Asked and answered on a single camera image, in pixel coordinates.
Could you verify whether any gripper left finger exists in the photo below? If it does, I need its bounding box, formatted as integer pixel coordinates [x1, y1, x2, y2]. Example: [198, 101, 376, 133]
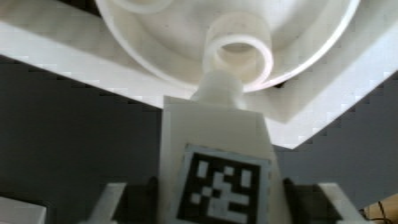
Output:
[79, 182, 157, 224]

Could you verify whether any white fence bar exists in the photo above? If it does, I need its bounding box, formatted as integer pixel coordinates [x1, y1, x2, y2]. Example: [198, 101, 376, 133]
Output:
[0, 0, 194, 107]
[260, 0, 398, 149]

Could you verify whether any white round stool seat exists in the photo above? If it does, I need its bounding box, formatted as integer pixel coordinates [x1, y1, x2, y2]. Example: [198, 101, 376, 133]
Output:
[97, 0, 361, 92]

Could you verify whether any white front fence bar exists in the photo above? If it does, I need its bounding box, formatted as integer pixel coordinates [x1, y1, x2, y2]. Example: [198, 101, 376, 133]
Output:
[0, 0, 194, 107]

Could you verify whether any white right fence bar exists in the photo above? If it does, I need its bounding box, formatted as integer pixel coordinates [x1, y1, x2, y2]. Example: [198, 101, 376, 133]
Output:
[260, 0, 398, 149]

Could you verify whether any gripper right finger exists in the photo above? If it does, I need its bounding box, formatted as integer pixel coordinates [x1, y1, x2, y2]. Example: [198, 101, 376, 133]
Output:
[285, 181, 374, 224]

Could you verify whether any white stool leg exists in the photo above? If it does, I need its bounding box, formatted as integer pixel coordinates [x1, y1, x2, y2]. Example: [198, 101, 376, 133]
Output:
[157, 71, 292, 224]

